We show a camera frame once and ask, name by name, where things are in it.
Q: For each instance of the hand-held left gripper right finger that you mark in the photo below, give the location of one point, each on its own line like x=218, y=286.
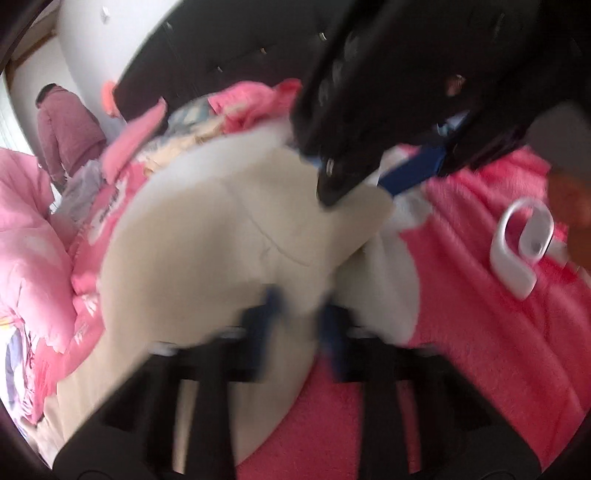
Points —
x=333, y=341

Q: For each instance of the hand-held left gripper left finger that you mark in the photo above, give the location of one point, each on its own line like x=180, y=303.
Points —
x=270, y=318

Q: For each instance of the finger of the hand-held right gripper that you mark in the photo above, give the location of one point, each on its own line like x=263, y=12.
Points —
x=332, y=184
x=406, y=175

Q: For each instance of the cream jacket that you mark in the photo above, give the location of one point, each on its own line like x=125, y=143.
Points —
x=184, y=230

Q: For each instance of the pink garment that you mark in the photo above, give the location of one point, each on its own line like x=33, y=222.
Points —
x=249, y=104

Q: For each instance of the pink floral blanket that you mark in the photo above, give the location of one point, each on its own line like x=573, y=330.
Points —
x=461, y=300

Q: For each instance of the pink printed quilt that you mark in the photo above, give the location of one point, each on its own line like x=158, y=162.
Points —
x=27, y=240

